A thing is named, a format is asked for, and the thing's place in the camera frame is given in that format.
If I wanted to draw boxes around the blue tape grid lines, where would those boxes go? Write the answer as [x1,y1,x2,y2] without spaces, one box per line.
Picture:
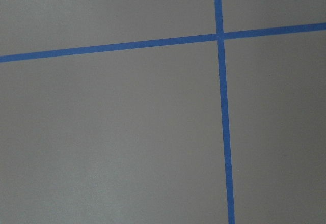
[1,0,325,223]

